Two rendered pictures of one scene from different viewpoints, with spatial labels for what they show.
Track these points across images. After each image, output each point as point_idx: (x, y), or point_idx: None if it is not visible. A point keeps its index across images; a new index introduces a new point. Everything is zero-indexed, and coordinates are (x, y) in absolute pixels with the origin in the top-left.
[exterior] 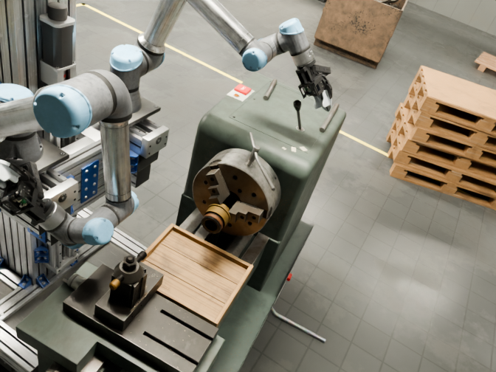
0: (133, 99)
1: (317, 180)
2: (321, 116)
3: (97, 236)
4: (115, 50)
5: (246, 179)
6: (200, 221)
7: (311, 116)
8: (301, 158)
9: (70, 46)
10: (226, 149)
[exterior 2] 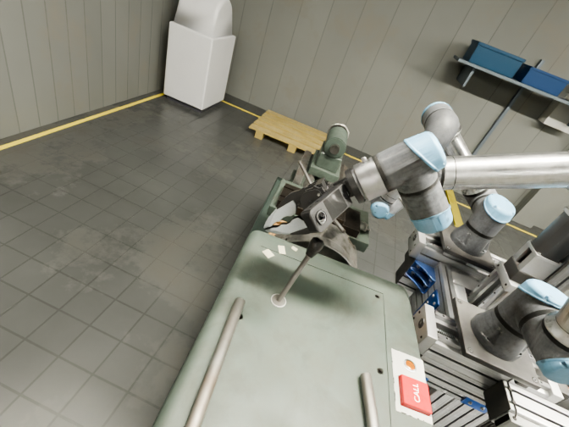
0: (486, 313)
1: None
2: (234, 366)
3: None
4: (559, 291)
5: None
6: None
7: (258, 357)
8: (268, 236)
9: (549, 234)
10: (350, 264)
